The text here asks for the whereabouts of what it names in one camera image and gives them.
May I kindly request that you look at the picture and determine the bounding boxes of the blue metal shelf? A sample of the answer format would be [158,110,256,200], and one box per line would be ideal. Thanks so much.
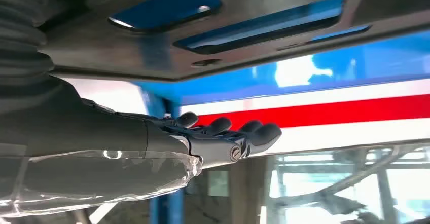
[109,0,430,224]

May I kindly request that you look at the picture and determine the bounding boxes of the white car with red stripe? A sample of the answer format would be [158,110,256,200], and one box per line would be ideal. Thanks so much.
[63,53,430,157]

